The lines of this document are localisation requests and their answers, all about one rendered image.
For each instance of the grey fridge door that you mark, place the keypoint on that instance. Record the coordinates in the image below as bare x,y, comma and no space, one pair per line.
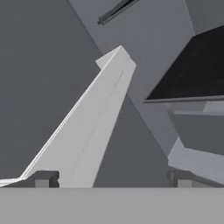
151,49

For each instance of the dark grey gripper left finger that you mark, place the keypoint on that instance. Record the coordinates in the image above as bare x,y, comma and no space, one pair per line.
43,176

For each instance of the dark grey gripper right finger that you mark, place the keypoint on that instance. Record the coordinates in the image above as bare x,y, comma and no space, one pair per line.
182,176

